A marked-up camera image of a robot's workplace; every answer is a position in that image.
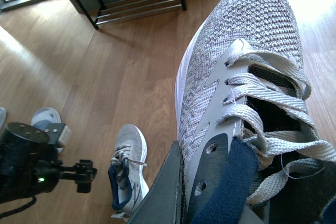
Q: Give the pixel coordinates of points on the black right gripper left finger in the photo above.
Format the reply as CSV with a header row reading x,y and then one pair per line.
x,y
164,201

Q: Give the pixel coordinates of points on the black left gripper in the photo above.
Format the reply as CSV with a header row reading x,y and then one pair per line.
x,y
48,174

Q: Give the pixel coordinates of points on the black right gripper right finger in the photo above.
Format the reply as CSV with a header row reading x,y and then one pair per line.
x,y
330,213

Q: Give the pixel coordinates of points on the grey knit sneaker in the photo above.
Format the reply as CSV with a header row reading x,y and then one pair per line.
x,y
125,173
251,152

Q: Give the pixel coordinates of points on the light blue rubber slipper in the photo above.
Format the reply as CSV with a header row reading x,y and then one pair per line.
x,y
45,116

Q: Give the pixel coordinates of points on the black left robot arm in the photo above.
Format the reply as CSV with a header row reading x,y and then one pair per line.
x,y
30,163

